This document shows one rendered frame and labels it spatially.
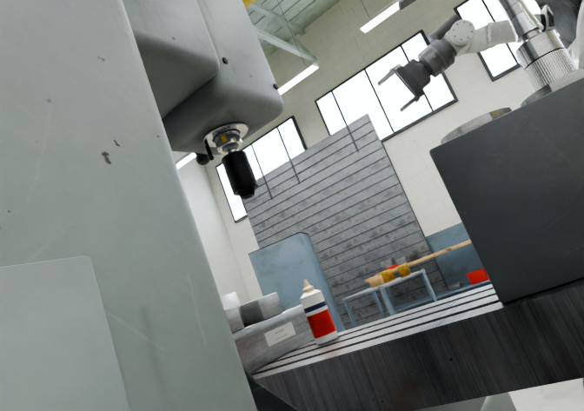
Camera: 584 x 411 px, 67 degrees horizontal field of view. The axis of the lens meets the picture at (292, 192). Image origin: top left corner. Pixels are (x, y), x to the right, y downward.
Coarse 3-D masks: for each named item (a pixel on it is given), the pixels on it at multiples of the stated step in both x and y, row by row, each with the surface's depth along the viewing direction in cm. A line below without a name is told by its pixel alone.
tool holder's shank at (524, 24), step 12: (504, 0) 54; (516, 0) 53; (504, 12) 55; (516, 12) 53; (528, 12) 53; (516, 24) 53; (528, 24) 52; (540, 24) 52; (516, 36) 53; (528, 36) 52
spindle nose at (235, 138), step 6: (222, 132) 79; (228, 132) 79; (234, 132) 80; (216, 138) 79; (228, 138) 79; (234, 138) 79; (240, 138) 80; (216, 144) 80; (222, 144) 79; (228, 144) 79; (240, 144) 81
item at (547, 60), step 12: (552, 36) 51; (528, 48) 51; (540, 48) 51; (552, 48) 50; (564, 48) 51; (528, 60) 52; (540, 60) 51; (552, 60) 50; (564, 60) 50; (528, 72) 52; (540, 72) 51; (552, 72) 50; (564, 72) 50; (540, 84) 51
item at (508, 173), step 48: (528, 96) 51; (576, 96) 46; (480, 144) 49; (528, 144) 47; (576, 144) 45; (480, 192) 49; (528, 192) 47; (576, 192) 45; (480, 240) 49; (528, 240) 47; (576, 240) 45; (528, 288) 46
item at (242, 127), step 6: (216, 126) 77; (222, 126) 77; (228, 126) 78; (234, 126) 78; (240, 126) 79; (246, 126) 80; (210, 132) 78; (216, 132) 78; (240, 132) 82; (246, 132) 83; (204, 138) 79; (210, 138) 80; (210, 144) 82
